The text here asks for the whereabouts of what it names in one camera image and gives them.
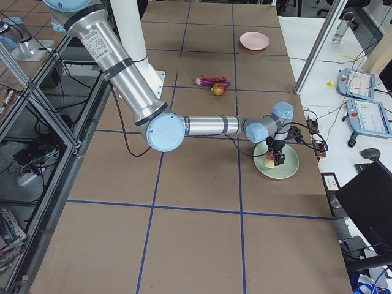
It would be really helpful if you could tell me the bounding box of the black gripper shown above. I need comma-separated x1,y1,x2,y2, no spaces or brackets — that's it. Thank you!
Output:
266,134,287,167

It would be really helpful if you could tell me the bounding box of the yellow pink peach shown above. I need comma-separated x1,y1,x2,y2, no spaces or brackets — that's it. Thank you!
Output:
264,153,276,168

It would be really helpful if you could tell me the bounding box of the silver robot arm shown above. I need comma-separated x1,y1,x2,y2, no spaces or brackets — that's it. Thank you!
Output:
46,1,293,165

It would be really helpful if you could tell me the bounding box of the light green plate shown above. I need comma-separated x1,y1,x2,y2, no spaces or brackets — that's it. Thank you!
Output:
254,142,299,179

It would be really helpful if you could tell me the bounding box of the orange terminal block strip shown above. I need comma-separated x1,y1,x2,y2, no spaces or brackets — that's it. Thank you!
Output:
306,118,327,162

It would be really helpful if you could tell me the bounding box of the white label card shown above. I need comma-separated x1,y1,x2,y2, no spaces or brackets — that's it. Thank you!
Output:
323,175,339,191

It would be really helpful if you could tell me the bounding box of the red yellow pomegranate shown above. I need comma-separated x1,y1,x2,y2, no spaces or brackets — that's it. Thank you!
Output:
211,83,226,96

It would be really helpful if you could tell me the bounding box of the red chili pepper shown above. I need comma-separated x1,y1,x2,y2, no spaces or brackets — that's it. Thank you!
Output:
201,75,228,82

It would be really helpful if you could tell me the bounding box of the lower blue teach pendant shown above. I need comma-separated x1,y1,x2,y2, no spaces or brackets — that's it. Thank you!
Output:
347,98,391,138

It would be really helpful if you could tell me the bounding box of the blue teach pendant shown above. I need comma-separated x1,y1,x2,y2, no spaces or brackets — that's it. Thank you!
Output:
347,98,391,138
337,68,375,101

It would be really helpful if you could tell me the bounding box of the black computer mouse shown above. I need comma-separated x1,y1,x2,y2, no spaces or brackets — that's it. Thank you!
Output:
360,148,381,161

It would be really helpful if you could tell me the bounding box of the black monitor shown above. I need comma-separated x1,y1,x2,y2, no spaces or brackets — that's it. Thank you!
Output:
336,161,391,254

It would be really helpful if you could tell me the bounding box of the purple eggplant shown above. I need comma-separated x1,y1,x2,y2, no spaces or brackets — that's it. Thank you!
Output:
192,78,230,87

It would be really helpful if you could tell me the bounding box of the upper blue teach pendant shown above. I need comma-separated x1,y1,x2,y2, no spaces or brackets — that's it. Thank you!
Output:
337,68,375,101

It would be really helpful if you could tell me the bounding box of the pink plate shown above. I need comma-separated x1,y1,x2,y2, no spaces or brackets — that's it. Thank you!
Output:
239,31,270,51

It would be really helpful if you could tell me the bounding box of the clear water bottle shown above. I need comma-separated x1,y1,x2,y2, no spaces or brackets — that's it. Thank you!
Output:
332,12,354,43

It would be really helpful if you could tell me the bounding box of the white power strip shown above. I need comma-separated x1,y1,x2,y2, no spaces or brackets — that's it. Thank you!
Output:
16,171,38,187

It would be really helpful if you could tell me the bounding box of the stack of books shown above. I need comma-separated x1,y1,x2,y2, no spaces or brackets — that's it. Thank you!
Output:
1,207,27,274

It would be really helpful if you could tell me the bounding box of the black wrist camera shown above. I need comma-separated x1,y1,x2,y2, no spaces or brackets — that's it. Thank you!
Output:
288,126,304,143

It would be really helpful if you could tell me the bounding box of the aluminium frame post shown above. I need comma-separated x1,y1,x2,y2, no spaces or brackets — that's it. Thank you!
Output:
294,0,347,95

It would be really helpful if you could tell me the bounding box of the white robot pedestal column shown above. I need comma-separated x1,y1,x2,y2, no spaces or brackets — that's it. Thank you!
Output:
110,0,165,99

